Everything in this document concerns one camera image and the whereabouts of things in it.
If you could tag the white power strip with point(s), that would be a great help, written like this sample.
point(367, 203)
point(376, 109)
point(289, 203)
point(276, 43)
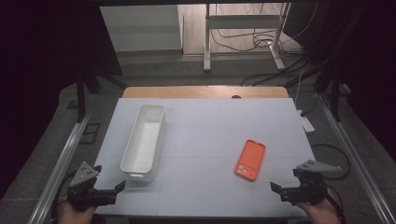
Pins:
point(306, 123)

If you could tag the person's left hand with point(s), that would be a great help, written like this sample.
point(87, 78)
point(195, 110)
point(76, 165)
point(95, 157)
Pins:
point(74, 216)

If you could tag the white board table cover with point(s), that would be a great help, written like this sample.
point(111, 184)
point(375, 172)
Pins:
point(211, 130)

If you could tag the dark curtain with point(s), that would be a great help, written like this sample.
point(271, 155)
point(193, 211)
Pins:
point(40, 77)
point(370, 68)

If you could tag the orange phone case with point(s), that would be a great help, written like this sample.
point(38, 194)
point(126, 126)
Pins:
point(250, 160)

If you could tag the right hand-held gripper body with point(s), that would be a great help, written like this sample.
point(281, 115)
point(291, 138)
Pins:
point(308, 189)

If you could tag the white cabinet panel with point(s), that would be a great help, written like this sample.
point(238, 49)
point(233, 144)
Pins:
point(140, 28)

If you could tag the aluminium rail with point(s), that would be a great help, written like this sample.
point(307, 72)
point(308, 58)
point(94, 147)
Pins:
point(60, 168)
point(355, 161)

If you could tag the black metal stand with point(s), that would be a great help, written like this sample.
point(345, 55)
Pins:
point(334, 93)
point(81, 93)

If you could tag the white plastic bin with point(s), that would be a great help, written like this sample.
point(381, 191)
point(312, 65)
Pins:
point(144, 143)

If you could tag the person's right hand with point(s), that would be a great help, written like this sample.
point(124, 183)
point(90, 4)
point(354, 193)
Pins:
point(320, 214)

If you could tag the black floor frame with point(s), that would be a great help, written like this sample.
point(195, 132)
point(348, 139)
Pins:
point(90, 133)

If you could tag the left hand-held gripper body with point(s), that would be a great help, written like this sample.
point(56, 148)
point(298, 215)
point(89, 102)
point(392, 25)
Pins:
point(83, 179)

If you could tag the white metal desk frame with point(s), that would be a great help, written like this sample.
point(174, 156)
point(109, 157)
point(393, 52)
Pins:
point(243, 21)

